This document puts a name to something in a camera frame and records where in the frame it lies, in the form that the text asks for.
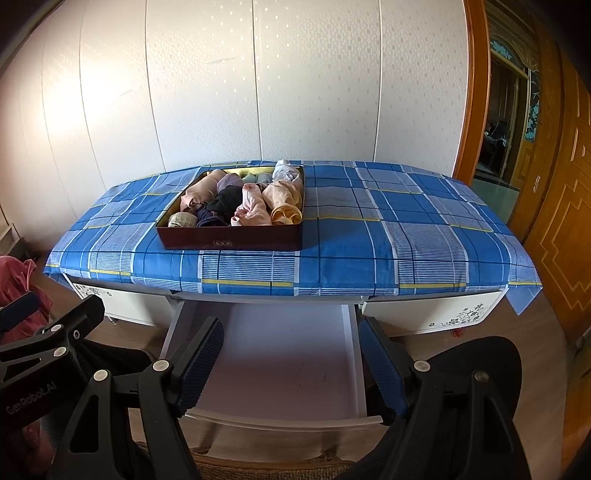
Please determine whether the wooden door frame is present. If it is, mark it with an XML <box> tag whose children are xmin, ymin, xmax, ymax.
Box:
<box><xmin>464</xmin><ymin>0</ymin><xmax>494</xmax><ymax>185</ymax></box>

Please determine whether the white cabinet with floral print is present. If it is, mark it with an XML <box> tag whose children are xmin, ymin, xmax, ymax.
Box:
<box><xmin>62</xmin><ymin>274</ymin><xmax>506</xmax><ymax>340</ymax></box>

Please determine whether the dark box with gold lining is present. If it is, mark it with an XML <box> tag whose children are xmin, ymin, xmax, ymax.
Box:
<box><xmin>156</xmin><ymin>165</ymin><xmax>306</xmax><ymax>251</ymax></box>

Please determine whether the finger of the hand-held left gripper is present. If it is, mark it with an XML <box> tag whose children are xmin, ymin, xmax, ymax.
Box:
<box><xmin>0</xmin><ymin>292</ymin><xmax>41</xmax><ymax>330</ymax></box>
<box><xmin>0</xmin><ymin>295</ymin><xmax>105</xmax><ymax>384</ymax></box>

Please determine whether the pink patterned cloth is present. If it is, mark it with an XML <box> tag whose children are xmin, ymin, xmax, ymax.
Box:
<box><xmin>230</xmin><ymin>182</ymin><xmax>273</xmax><ymax>227</ymax></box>

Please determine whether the pink beige cloth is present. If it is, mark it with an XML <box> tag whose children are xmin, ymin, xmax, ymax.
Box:
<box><xmin>181</xmin><ymin>169</ymin><xmax>228</xmax><ymax>212</ymax></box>

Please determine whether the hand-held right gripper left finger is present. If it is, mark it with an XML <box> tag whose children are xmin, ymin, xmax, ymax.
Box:
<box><xmin>48</xmin><ymin>316</ymin><xmax>225</xmax><ymax>480</ymax></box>

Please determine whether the black sock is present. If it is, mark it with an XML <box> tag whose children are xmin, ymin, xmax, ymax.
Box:
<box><xmin>205</xmin><ymin>185</ymin><xmax>244</xmax><ymax>217</ymax></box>

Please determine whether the blue plaid tablecloth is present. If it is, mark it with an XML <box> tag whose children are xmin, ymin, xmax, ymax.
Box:
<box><xmin>44</xmin><ymin>160</ymin><xmax>543</xmax><ymax>315</ymax></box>

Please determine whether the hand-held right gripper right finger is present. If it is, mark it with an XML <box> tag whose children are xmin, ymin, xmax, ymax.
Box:
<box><xmin>359</xmin><ymin>318</ymin><xmax>529</xmax><ymax>480</ymax></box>

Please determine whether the peach cloth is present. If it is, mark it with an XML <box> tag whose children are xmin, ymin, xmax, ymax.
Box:
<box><xmin>262</xmin><ymin>180</ymin><xmax>304</xmax><ymax>226</ymax></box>

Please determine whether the blue floral glass door panel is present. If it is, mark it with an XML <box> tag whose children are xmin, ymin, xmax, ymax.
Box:
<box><xmin>524</xmin><ymin>69</ymin><xmax>542</xmax><ymax>144</ymax></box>

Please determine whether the carved wooden door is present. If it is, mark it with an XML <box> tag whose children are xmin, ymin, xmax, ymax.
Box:
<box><xmin>522</xmin><ymin>46</ymin><xmax>591</xmax><ymax>342</ymax></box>

